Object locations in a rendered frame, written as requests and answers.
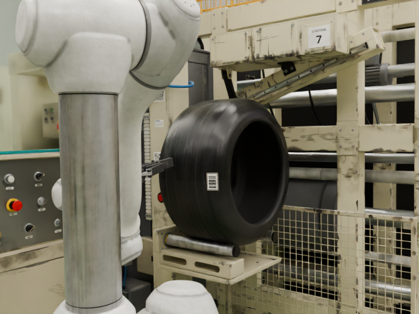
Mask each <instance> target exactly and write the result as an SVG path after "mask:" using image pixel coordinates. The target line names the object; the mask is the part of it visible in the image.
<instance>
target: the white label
mask: <svg viewBox="0 0 419 314"><path fill-rule="evenodd" d="M206 178H207V190H209V191H218V173H207V174H206Z"/></svg>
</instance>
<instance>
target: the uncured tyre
mask: <svg viewBox="0 0 419 314"><path fill-rule="evenodd" d="M166 158H173V166H172V167H170V168H167V169H164V171H162V172H161V173H158V175H159V184H160V191H161V196H162V198H163V202H164V205H165V208H166V211H167V213H168V215H169V216H170V218H171V220H172V221H173V223H174V224H175V225H176V226H177V228H179V230H181V231H182V232H184V233H185V234H187V235H189V236H190V237H192V238H196V239H203V240H210V241H215V242H222V243H226V244H227V243H232V244H236V245H238V246H240V245H248V244H252V243H253V242H256V241H257V240H259V239H260V238H261V237H262V236H263V235H264V234H265V233H266V232H267V231H268V230H269V229H270V228H271V227H272V226H273V225H274V224H275V222H276V221H277V219H278V217H279V215H280V213H281V211H282V208H283V205H284V202H285V199H286V194H287V189H288V183H289V155H288V150H287V144H286V140H285V137H284V134H283V132H282V129H281V127H280V125H279V124H278V122H277V120H276V119H275V118H274V117H273V115H272V114H271V113H270V112H269V110H268V109H267V108H266V107H265V106H263V105H262V104H260V103H259V102H257V101H254V100H250V99H247V98H230V99H222V100H206V101H202V102H198V103H196V104H194V105H192V106H190V107H188V108H186V109H185V110H183V111H182V112H181V113H180V114H179V115H178V116H177V118H176V119H175V121H174V122H173V123H172V125H171V127H170V129H169V130H168V133H167V135H166V138H165V140H164V143H163V146H162V149H161V154H160V160H162V159H166ZM207 173H218V191H209V190H207V178H206V174H207ZM194 236H195V237H194Z"/></svg>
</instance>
